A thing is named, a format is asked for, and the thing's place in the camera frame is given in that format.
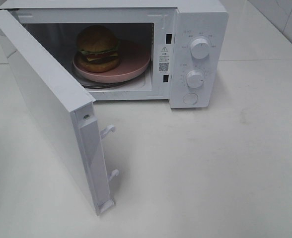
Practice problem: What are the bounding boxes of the round white door button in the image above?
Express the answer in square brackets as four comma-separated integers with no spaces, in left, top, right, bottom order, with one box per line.
[183,93,198,105]

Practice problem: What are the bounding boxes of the white round knob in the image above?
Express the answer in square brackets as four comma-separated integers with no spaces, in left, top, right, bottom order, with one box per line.
[186,69,205,88]
[189,36,211,60]

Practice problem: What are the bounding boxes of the pink round plate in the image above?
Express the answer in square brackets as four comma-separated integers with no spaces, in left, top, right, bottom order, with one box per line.
[73,40,151,83]

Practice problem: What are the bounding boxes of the white microwave door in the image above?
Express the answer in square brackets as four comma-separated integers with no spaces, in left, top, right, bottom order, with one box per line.
[0,10,119,214]

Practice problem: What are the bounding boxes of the burger with lettuce and cheese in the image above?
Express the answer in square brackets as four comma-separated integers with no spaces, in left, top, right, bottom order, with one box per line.
[74,25,120,73]

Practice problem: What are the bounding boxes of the glass microwave turntable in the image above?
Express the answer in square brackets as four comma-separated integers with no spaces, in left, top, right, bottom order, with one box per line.
[76,73,146,89]

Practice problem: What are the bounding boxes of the white microwave oven body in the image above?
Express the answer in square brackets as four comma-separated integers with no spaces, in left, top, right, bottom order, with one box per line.
[0,0,228,108]

